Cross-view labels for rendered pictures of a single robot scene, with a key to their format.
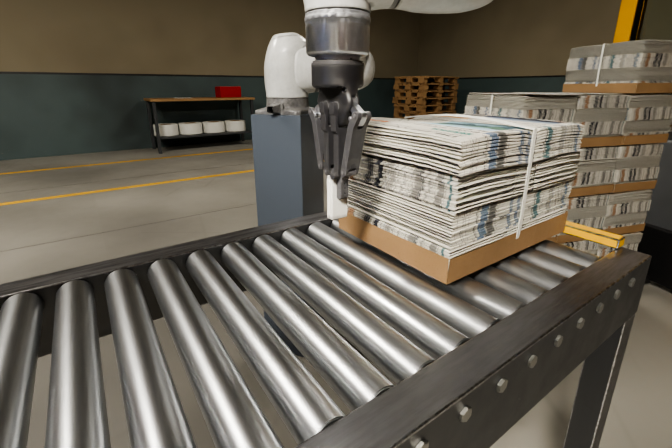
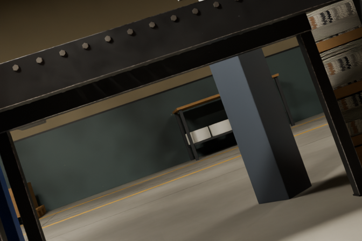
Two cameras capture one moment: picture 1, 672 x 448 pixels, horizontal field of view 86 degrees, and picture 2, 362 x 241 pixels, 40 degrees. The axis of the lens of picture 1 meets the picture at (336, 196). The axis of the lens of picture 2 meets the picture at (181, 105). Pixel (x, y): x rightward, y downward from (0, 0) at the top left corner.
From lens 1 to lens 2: 1.37 m
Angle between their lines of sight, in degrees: 33
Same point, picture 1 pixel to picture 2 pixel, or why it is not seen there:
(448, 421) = (186, 12)
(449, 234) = not seen: outside the picture
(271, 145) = not seen: hidden behind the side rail
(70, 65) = (109, 102)
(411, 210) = not seen: outside the picture
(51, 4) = not seen: hidden behind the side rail
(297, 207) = (238, 68)
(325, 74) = not seen: outside the picture
